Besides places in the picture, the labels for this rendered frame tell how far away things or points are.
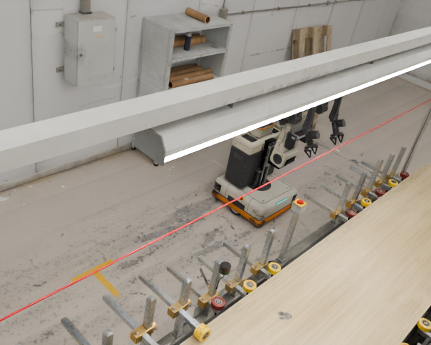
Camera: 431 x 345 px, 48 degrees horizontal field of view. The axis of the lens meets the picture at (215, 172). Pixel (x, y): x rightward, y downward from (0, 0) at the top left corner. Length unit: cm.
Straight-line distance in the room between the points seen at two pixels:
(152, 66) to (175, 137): 393
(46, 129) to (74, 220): 365
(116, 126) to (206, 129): 31
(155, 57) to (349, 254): 281
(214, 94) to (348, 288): 214
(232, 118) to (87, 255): 309
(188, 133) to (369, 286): 224
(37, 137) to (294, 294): 226
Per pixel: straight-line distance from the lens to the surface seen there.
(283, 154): 460
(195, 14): 535
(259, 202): 476
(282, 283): 307
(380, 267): 349
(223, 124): 138
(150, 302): 243
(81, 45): 453
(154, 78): 517
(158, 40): 504
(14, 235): 456
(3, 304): 402
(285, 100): 161
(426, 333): 330
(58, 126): 107
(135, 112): 115
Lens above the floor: 298
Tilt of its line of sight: 32 degrees down
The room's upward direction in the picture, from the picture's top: 12 degrees clockwise
